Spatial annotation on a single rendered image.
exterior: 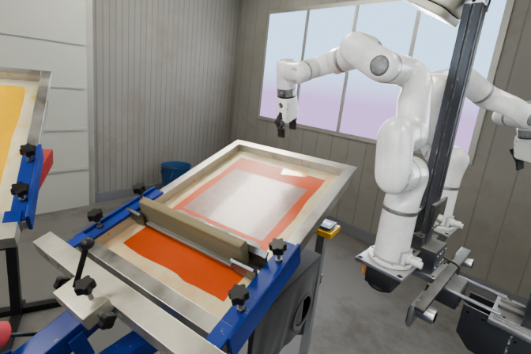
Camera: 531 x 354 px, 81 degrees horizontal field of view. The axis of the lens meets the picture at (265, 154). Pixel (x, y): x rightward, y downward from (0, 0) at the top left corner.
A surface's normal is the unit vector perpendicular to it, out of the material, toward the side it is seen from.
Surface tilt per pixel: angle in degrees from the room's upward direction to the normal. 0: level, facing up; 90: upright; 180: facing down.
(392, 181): 90
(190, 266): 19
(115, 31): 90
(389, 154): 90
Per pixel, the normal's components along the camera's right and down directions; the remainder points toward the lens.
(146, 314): -0.07, -0.88
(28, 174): 0.33, -0.70
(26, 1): 0.70, 0.23
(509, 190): -0.70, 0.08
